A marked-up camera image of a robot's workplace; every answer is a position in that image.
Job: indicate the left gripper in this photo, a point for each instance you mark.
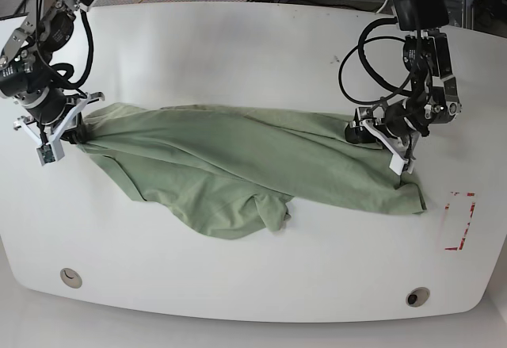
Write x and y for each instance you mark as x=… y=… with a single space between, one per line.
x=395 y=121

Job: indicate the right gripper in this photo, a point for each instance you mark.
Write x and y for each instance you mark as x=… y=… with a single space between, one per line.
x=51 y=109

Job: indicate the green t-shirt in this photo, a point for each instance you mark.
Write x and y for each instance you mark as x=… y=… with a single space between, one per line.
x=228 y=172

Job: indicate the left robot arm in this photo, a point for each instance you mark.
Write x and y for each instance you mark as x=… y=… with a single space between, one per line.
x=428 y=95

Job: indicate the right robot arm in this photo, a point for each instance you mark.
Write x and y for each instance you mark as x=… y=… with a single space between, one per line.
x=28 y=75

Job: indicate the red tape rectangle marking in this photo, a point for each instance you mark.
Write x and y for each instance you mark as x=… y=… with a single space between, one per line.
x=458 y=214

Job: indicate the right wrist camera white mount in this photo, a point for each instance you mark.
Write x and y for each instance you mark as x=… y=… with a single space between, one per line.
x=48 y=142

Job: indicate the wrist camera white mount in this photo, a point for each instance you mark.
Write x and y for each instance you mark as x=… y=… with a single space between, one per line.
x=48 y=142
x=402 y=159

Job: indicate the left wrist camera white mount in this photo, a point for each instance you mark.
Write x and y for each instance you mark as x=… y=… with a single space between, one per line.
x=402 y=159

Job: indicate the left table cable grommet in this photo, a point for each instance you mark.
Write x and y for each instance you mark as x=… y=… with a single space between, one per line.
x=71 y=278

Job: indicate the table cable grommet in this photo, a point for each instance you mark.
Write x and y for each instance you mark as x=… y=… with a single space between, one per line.
x=71 y=278
x=417 y=297

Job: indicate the right table cable grommet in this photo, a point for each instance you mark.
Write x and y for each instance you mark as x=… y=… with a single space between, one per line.
x=417 y=297

